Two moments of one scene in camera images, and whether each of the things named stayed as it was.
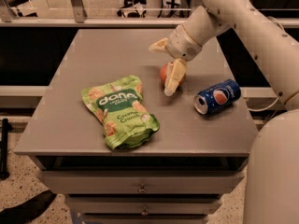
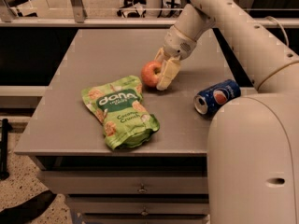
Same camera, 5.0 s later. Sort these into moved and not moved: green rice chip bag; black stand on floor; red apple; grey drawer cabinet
Moved: red apple
Not moved: green rice chip bag; black stand on floor; grey drawer cabinet
